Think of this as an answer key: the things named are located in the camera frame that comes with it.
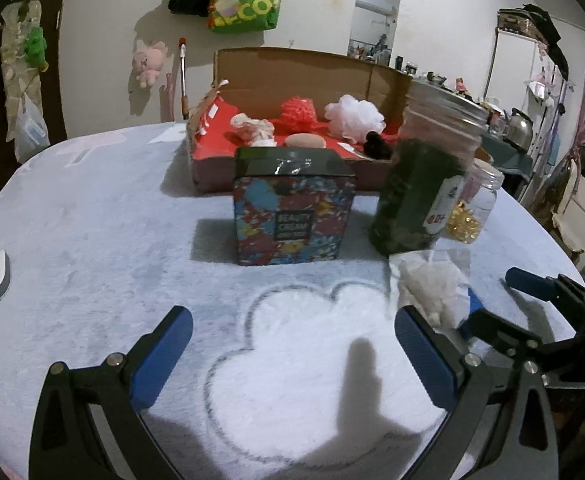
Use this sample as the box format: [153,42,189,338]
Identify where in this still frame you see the pink plush toy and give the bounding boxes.
[132,40,169,88]

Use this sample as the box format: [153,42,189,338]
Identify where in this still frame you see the row of cosmetic bottles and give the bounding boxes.
[395,55,503,111]

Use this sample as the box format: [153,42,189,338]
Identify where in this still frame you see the white bath pouf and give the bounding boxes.
[323,95,385,140]

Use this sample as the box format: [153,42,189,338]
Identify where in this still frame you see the hanging plastic bags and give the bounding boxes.
[0,2,50,163]

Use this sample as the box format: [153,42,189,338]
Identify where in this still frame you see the cardboard box with red lining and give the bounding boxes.
[186,47,425,196]

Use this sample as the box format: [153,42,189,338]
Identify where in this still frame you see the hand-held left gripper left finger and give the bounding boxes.
[27,305,194,480]

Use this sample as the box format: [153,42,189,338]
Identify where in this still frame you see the red bath pouf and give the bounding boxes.
[276,96,318,133]

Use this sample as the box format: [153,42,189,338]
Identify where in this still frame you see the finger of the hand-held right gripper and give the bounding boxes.
[457,290,545,361]
[505,266,585,307]

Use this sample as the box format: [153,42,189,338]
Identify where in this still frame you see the black scrunchie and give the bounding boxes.
[362,131,393,160]

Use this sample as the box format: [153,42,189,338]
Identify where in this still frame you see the wall mirror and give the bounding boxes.
[347,0,403,63]

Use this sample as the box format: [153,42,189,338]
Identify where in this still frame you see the white mesh pouf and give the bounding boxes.
[389,250,473,331]

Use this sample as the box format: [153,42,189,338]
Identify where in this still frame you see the clear jar with gold pieces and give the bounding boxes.
[445,157,505,244]

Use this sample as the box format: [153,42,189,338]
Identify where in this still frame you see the cream crocheted scrunchie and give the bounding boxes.
[247,119,277,148]

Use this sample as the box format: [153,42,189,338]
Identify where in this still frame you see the colourful patterned box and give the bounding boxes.
[232,146,357,266]

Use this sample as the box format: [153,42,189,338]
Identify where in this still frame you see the green plush toy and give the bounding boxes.
[25,27,48,71]

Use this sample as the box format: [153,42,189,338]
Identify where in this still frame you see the jar of green dried leaves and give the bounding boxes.
[369,80,488,257]

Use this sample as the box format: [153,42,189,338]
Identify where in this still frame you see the light blue blanket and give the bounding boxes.
[0,122,585,480]

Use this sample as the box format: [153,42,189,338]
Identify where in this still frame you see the metal clothes rack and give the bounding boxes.
[482,7,573,126]

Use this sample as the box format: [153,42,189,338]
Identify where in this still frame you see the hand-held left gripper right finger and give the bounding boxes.
[393,304,560,480]

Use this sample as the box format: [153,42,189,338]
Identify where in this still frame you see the beige makeup sponge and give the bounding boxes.
[285,133,325,148]

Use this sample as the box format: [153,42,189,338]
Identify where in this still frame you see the black cloth on rack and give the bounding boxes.
[519,4,570,78]

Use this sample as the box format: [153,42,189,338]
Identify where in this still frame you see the metal kettle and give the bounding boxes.
[502,107,534,148]

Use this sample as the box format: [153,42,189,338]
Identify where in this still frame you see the desk with dark green cloth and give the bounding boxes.
[479,132,533,191]

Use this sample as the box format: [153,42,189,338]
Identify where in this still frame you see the dark door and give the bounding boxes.
[0,0,68,206]

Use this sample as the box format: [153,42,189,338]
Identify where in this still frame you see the patterned bag on rack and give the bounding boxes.
[496,7,543,38]

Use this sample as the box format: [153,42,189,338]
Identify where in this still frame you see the cream fuzzy scrunchie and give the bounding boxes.
[231,114,259,137]

